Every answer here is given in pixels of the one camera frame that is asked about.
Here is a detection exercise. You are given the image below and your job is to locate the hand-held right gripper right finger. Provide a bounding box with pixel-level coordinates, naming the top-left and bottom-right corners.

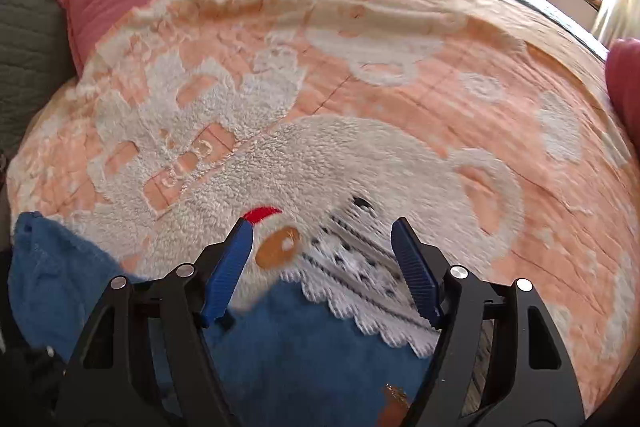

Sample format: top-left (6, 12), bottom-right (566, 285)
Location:
top-left (390, 217), bottom-right (586, 427)

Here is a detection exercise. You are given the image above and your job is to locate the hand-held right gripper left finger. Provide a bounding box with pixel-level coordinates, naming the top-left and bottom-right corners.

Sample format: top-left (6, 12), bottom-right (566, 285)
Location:
top-left (55, 217), bottom-right (253, 427)

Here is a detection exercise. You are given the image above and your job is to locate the pink cushion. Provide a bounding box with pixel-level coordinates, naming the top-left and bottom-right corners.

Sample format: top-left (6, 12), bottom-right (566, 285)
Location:
top-left (605, 38), bottom-right (640, 135)

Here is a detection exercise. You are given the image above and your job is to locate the blue denim pants lace trim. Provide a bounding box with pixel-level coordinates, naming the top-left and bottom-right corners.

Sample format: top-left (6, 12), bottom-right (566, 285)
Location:
top-left (7, 194), bottom-right (493, 427)

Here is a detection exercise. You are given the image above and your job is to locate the peach bear printed blanket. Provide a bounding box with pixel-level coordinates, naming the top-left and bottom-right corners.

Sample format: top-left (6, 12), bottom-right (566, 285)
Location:
top-left (7, 0), bottom-right (638, 413)

